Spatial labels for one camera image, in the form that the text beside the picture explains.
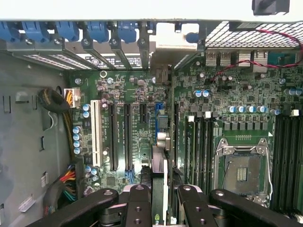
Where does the white expansion slot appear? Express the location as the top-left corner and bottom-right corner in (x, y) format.
(90, 99), (103, 167)

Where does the silver rear port block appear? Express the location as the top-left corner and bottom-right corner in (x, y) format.
(219, 51), (232, 67)
(253, 51), (268, 71)
(205, 51), (218, 67)
(238, 51), (252, 68)

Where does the black RAM slot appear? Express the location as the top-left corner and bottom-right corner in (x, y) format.
(271, 115), (281, 210)
(280, 115), (289, 212)
(195, 117), (203, 190)
(202, 111), (211, 192)
(209, 117), (216, 190)
(295, 115), (303, 219)
(287, 109), (297, 215)

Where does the white power connector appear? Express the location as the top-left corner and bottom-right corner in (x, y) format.
(63, 87), (81, 109)

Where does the teal rear port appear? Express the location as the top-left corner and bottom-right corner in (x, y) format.
(267, 52), (298, 66)

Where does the green motherboard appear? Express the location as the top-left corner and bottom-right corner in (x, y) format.
(68, 51), (303, 227)

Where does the short black expansion slot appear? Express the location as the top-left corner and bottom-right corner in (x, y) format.
(139, 103), (148, 124)

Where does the multicoloured wire bundle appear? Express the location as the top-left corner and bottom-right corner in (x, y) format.
(44, 164), (78, 215)

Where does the black sleeved yellow wire bundle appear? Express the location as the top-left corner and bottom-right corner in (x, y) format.
(37, 87), (77, 161)

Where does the CPU socket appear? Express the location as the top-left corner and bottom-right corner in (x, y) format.
(214, 137), (273, 206)

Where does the twisted red black wire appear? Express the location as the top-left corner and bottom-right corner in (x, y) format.
(209, 28), (303, 82)

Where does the open black PC case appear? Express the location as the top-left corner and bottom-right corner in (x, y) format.
(0, 14), (303, 227)

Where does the long black expansion slot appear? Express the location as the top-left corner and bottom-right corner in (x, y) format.
(124, 103), (135, 181)
(108, 103), (119, 173)
(173, 103), (180, 166)

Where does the blue expansion slot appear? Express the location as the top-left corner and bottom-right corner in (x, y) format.
(155, 102), (167, 119)

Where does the wire locking lever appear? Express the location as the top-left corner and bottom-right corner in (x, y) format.
(265, 141), (274, 198)

